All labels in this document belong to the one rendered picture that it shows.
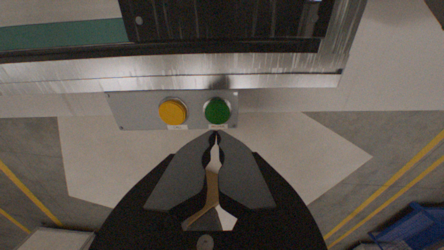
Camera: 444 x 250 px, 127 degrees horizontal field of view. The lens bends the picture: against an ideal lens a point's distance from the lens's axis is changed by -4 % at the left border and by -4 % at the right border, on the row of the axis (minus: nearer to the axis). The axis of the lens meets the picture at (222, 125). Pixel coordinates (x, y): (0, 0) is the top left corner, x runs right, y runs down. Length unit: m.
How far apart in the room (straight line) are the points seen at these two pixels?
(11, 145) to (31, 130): 0.50
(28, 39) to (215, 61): 0.27
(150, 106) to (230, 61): 0.14
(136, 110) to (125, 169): 0.32
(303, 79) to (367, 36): 0.22
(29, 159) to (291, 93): 3.04
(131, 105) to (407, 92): 0.62
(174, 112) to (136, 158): 0.30
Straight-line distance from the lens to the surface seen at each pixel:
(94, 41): 0.27
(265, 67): 0.19
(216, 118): 0.19
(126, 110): 0.25
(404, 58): 0.50
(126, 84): 0.23
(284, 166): 0.46
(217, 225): 0.42
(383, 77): 0.48
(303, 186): 0.58
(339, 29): 0.25
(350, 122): 1.90
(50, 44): 0.31
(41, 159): 2.87
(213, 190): 0.40
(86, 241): 4.08
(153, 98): 0.22
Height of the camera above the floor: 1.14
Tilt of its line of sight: 62 degrees down
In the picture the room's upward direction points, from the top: 179 degrees clockwise
